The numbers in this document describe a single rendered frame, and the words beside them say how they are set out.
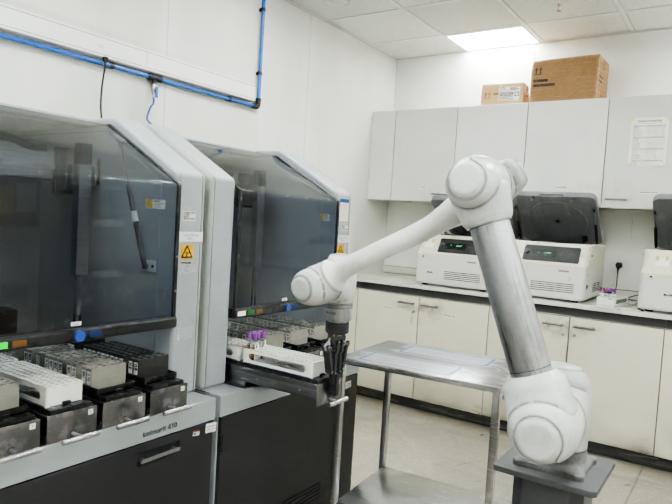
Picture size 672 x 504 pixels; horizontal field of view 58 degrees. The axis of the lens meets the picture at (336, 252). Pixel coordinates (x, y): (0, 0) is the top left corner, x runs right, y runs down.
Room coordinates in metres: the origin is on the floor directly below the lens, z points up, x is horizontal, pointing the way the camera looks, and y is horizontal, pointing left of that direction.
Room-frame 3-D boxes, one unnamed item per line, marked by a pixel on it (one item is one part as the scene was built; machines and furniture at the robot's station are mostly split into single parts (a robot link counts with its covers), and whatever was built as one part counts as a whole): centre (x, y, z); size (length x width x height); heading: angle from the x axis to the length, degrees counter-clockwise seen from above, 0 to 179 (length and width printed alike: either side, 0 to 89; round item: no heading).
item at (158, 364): (1.79, 0.53, 0.85); 0.12 x 0.02 x 0.06; 146
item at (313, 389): (2.09, 0.26, 0.78); 0.73 x 0.14 x 0.09; 56
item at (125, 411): (1.79, 0.81, 0.78); 0.73 x 0.14 x 0.09; 56
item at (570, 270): (4.07, -1.46, 1.24); 0.62 x 0.56 x 0.69; 146
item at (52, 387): (1.59, 0.78, 0.83); 0.30 x 0.10 x 0.06; 56
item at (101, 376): (1.66, 0.61, 0.85); 0.12 x 0.02 x 0.06; 147
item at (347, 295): (1.89, -0.01, 1.14); 0.13 x 0.11 x 0.16; 151
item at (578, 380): (1.60, -0.62, 0.87); 0.18 x 0.16 x 0.22; 151
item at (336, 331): (1.90, -0.02, 0.96); 0.08 x 0.07 x 0.09; 146
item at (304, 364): (2.02, 0.15, 0.83); 0.30 x 0.10 x 0.06; 56
